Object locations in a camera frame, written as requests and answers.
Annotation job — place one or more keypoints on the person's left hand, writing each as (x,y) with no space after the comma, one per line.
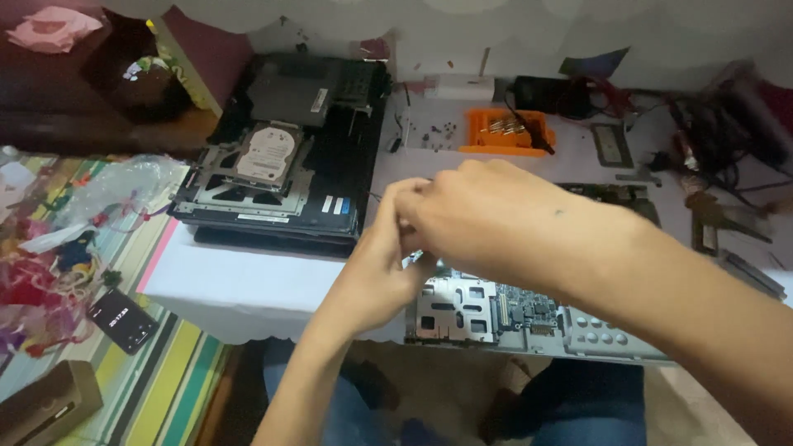
(365,279)

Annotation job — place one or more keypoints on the person's right hand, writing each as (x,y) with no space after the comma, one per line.
(495,223)

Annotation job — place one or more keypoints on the person's left fingers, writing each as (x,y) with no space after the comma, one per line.
(390,201)

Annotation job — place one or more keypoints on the person's right fingers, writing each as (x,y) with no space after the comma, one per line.
(418,214)

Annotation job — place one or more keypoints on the black disassembled laptop base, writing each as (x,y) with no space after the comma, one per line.
(334,155)

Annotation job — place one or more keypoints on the scatter of small screws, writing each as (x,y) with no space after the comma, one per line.
(440,135)

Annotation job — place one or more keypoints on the orange plastic tray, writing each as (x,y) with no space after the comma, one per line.
(483,139)

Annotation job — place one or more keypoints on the grey laptop chassis with board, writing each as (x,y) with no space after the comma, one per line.
(471,306)

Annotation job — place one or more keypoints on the brass screwdriver bits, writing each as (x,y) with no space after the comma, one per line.
(505,126)

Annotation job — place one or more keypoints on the silver hard drive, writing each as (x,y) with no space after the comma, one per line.
(267,155)

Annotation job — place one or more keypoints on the white rectangular box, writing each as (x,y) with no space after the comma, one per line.
(461,87)

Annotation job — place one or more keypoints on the black power adapter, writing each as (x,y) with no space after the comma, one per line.
(539,93)

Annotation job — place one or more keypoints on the small grey memory module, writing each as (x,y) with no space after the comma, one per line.
(612,145)

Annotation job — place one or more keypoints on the person's blue jeans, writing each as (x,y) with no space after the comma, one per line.
(347,409)

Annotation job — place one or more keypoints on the dark green circuit board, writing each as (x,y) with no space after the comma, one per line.
(626,195)

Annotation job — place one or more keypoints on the clear plastic bag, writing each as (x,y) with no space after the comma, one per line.
(124,186)

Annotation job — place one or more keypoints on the colourful striped mat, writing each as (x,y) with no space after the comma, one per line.
(167,384)

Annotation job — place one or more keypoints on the black smartphone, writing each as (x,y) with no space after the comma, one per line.
(122,320)

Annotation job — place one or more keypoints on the pink cloth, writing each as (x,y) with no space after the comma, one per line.
(52,28)

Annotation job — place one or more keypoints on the brown cardboard box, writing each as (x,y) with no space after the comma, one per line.
(49,402)

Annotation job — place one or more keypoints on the grey metal bracket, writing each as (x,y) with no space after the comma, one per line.
(753,272)

